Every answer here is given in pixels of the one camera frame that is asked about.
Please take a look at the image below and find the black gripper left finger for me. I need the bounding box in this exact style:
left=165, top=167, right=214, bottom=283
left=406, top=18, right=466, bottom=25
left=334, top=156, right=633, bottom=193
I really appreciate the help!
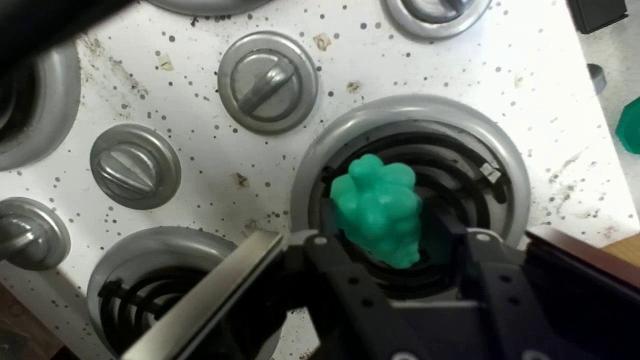
left=120, top=228, right=399, bottom=360

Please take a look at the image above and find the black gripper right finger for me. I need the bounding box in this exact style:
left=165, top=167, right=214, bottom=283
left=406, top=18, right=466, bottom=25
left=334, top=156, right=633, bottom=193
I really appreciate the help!
left=425, top=197, right=640, bottom=360

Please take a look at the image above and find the green toy grape bunch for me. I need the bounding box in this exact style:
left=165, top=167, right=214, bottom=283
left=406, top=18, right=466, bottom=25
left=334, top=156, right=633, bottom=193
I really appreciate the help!
left=329, top=151, right=426, bottom=272

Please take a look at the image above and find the toy stove top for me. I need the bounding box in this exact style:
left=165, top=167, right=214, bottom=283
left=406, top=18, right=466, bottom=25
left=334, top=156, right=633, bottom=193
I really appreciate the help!
left=0, top=0, right=640, bottom=360

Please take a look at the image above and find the black coil stove burner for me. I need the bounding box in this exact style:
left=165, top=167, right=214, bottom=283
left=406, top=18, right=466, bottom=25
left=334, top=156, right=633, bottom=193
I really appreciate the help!
left=142, top=0, right=271, bottom=20
left=0, top=42, right=84, bottom=173
left=290, top=91, right=534, bottom=303
left=84, top=224, right=287, bottom=360

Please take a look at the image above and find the green plastic object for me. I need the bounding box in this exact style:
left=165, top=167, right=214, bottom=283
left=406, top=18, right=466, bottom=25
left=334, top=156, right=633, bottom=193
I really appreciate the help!
left=615, top=94, right=640, bottom=156

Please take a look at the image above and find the grey stove dial knob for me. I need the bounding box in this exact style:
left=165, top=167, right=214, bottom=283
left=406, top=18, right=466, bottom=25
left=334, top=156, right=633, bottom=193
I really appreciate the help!
left=380, top=0, right=495, bottom=43
left=88, top=122, right=184, bottom=211
left=0, top=193, right=74, bottom=274
left=216, top=28, right=321, bottom=136

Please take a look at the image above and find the silver oven front knob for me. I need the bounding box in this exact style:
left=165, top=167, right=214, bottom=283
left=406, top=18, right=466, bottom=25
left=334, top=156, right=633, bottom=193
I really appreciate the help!
left=585, top=61, right=610, bottom=96

